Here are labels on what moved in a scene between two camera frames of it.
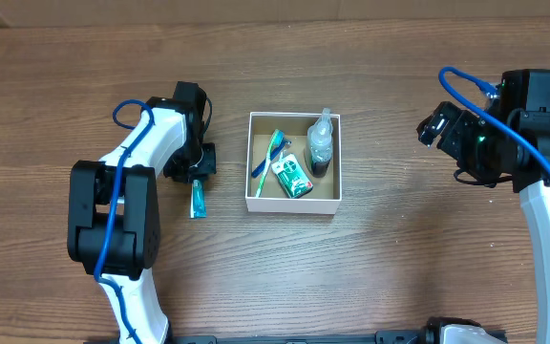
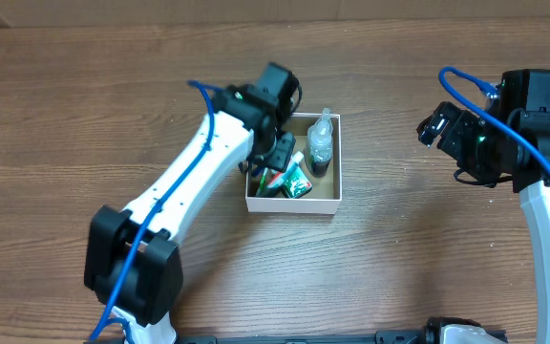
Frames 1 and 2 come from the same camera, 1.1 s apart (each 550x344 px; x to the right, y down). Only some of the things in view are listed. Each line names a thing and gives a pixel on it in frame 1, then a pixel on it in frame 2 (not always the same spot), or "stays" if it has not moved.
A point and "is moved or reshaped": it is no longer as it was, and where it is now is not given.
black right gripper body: (473, 145) stays
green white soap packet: (291, 176) stays
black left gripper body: (193, 158) to (282, 148)
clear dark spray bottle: (319, 140) stays
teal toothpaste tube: (198, 208) is moved or reshaped
